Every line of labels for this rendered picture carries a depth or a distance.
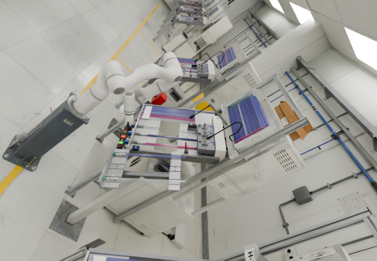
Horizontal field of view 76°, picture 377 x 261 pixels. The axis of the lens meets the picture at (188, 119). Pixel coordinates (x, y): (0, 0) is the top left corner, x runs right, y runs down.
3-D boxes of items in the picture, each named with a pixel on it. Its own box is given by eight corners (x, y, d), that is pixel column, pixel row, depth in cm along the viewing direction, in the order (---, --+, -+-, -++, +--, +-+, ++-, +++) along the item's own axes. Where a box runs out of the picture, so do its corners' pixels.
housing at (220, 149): (212, 163, 191) (216, 150, 184) (210, 127, 232) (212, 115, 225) (223, 164, 192) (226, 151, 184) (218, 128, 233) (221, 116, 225)
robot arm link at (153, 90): (156, 75, 189) (122, 92, 192) (157, 84, 176) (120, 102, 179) (161, 85, 195) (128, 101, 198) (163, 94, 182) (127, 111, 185)
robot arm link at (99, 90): (91, 97, 155) (116, 77, 146) (86, 75, 162) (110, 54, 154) (106, 102, 165) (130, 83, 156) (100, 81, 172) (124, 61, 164)
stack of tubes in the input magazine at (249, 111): (234, 142, 181) (266, 125, 172) (227, 108, 224) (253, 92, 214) (243, 153, 187) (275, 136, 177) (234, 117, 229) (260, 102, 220)
